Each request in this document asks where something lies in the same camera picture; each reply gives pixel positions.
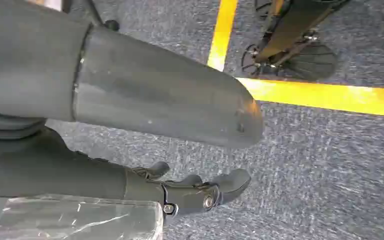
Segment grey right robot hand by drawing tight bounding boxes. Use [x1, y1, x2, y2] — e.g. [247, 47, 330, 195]
[0, 0, 265, 217]

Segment yellow floor tape strip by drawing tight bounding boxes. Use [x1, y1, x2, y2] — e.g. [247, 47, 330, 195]
[206, 0, 239, 72]
[236, 77, 384, 118]

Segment black robot leg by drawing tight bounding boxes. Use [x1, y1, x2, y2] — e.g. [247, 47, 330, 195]
[253, 0, 353, 64]

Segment clear plastic sheet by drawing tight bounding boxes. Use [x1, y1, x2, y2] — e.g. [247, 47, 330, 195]
[0, 193, 165, 240]

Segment ribbed grey right arm sleeve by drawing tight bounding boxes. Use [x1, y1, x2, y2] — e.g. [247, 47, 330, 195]
[0, 110, 47, 140]

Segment black robot foot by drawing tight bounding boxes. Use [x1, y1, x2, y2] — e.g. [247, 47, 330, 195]
[240, 41, 339, 82]

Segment black cable with knob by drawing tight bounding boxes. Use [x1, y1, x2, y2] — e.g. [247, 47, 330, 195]
[85, 0, 121, 33]

